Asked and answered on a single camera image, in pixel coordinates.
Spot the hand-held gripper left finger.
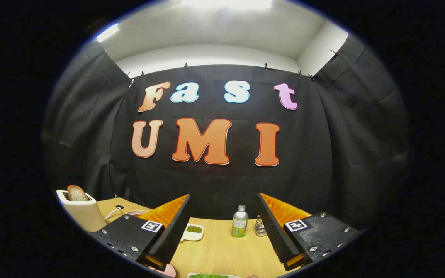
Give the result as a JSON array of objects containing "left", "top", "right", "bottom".
[{"left": 92, "top": 194, "right": 191, "bottom": 272}]

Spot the white divided dish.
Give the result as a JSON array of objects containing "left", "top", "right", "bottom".
[{"left": 180, "top": 223, "right": 204, "bottom": 242}]

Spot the toasted bread slice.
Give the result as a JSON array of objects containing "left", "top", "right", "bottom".
[{"left": 67, "top": 185, "right": 90, "bottom": 202}]

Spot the white square dish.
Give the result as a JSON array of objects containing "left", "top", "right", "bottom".
[{"left": 187, "top": 273, "right": 242, "bottom": 278}]

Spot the green label metal bottle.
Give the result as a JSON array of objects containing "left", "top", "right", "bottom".
[{"left": 231, "top": 205, "right": 249, "bottom": 238}]

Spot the large ceiling light panel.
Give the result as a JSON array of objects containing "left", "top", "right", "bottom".
[{"left": 180, "top": 0, "right": 273, "bottom": 10}]

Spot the white toaster cable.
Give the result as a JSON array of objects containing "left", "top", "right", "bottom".
[{"left": 104, "top": 205, "right": 124, "bottom": 220}]

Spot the small wire basket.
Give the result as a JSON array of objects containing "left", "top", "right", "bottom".
[{"left": 254, "top": 216, "right": 268, "bottom": 237}]

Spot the black backdrop cloth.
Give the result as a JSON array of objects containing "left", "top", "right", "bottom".
[{"left": 41, "top": 34, "right": 408, "bottom": 232}]

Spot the white toaster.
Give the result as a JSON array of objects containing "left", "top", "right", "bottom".
[{"left": 56, "top": 188, "right": 107, "bottom": 232}]

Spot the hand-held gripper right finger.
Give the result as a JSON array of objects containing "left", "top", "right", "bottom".
[{"left": 256, "top": 193, "right": 359, "bottom": 272}]

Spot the pink plate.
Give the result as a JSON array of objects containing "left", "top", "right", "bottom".
[{"left": 145, "top": 263, "right": 177, "bottom": 278}]

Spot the small ceiling light strip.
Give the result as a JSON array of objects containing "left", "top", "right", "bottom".
[{"left": 97, "top": 23, "right": 119, "bottom": 42}]

